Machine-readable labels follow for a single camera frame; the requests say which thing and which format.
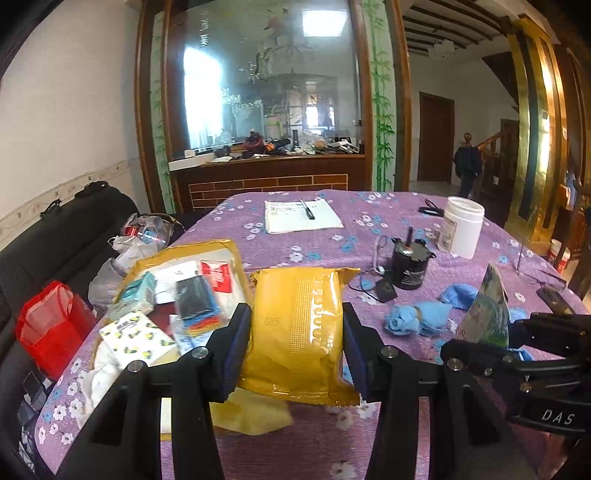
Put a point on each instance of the brick-pattern wooden counter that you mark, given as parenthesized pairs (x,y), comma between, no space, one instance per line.
(277,170)

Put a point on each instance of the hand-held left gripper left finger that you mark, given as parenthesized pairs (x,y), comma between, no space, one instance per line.
(235,353)

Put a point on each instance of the brown wooden door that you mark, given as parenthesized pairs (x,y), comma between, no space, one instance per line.
(436,138)

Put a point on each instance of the white plastic jar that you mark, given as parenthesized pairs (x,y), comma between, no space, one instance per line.
(464,230)

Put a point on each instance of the black pack of coloured cloths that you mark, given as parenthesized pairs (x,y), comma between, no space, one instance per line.
(194,295)

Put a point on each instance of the white card with black label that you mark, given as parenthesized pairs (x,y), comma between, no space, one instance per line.
(173,272)

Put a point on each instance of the white plastic bag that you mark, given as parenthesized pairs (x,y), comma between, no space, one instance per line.
(131,251)

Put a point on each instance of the yellow cardboard box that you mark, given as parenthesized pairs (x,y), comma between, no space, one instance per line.
(184,251)

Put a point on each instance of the white box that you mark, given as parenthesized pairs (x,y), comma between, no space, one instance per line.
(195,153)

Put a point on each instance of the white yellow-print tissue pack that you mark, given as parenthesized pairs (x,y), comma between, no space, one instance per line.
(134,339)

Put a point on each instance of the grey translucent plastic bag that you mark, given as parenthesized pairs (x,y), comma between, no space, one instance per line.
(106,281)

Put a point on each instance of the dark wooden door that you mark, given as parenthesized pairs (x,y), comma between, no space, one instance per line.
(510,152)

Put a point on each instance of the bamboo-painted pillar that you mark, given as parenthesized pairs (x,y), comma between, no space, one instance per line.
(383,115)
(159,138)

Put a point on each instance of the black pen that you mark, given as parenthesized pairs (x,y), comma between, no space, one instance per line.
(308,210)

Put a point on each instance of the white bucket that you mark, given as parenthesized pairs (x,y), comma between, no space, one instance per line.
(559,256)

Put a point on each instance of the large glass pane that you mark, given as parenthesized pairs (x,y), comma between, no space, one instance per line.
(221,69)

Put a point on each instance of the black sunglasses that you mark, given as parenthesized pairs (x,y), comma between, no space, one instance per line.
(429,211)

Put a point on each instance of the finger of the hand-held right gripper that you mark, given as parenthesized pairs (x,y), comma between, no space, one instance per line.
(485,360)
(554,332)

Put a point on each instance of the purple floral tablecloth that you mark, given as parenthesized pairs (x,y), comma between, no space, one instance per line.
(300,443)

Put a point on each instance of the white notebook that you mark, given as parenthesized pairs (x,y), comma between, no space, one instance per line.
(286,217)

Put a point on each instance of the white cloth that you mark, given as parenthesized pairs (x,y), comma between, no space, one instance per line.
(104,383)

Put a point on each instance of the black capacitor block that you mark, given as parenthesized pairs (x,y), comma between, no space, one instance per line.
(384,290)

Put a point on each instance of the gold pillar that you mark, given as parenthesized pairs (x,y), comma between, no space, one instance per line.
(521,138)

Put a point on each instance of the teal tissue pack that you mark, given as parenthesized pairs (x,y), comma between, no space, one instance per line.
(138,290)

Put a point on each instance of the black bag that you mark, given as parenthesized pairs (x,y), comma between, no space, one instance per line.
(92,203)

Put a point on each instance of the red wet wipe packet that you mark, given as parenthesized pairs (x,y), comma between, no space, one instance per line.
(217,277)

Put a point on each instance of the green printed packet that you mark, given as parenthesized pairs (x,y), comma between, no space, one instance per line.
(489,309)

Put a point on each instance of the yellow cloth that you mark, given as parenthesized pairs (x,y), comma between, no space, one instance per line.
(254,413)

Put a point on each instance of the thin-rimmed eyeglasses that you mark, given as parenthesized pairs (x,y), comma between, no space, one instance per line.
(549,276)

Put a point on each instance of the blue cloth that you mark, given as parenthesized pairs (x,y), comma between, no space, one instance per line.
(406,321)
(461,295)

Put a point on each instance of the black leather sofa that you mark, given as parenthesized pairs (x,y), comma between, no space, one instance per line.
(27,258)

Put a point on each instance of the black phone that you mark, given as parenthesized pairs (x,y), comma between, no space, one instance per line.
(554,297)

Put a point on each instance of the yellow wipes packet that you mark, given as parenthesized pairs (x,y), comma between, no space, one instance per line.
(295,332)

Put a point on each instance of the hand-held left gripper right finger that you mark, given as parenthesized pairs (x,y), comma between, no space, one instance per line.
(356,355)

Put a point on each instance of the clear bag of bottles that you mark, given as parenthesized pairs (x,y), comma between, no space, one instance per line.
(147,228)

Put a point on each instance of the wooden stair railing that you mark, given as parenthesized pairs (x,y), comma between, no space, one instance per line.
(491,141)

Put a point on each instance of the black electric motor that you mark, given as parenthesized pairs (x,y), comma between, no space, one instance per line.
(411,272)

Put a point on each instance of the red plastic bag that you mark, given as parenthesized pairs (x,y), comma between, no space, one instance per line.
(51,332)

